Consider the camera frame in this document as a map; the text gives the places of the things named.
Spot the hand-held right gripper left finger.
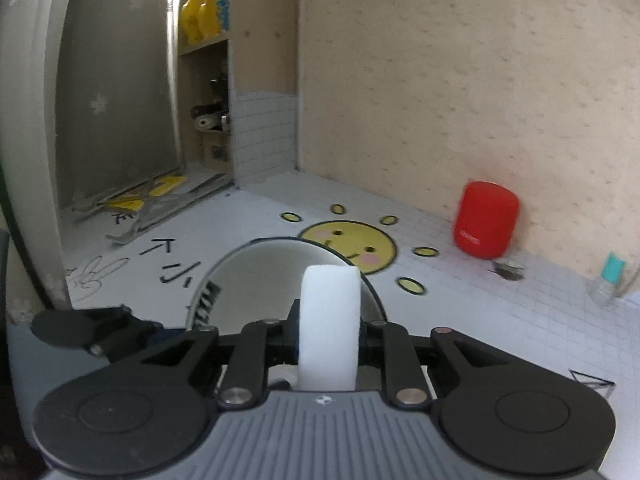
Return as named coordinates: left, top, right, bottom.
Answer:
left=106, top=300, right=301, bottom=407

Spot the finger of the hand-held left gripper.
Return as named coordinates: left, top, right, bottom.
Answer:
left=30, top=305, right=167, bottom=364

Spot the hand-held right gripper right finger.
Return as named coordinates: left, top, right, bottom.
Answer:
left=359, top=319, right=577, bottom=407

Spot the white sponge block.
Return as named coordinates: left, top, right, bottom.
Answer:
left=298, top=264, right=362, bottom=392

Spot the yellow ceramic bowl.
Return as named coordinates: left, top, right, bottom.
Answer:
left=184, top=237, right=389, bottom=342

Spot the metal folding stand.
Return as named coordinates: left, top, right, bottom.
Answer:
left=72, top=172, right=234, bottom=246

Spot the red round speaker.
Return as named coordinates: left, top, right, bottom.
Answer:
left=452, top=179, right=522, bottom=260

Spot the cardboard box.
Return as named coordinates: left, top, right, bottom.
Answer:
left=202, top=129, right=234, bottom=166

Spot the teal capped small bottle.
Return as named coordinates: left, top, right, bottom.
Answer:
left=587, top=252, right=627, bottom=306

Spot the wooden cubby cabinet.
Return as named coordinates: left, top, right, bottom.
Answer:
left=177, top=0, right=301, bottom=187

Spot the yellow plush toy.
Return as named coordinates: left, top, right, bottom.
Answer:
left=180, top=0, right=222, bottom=46

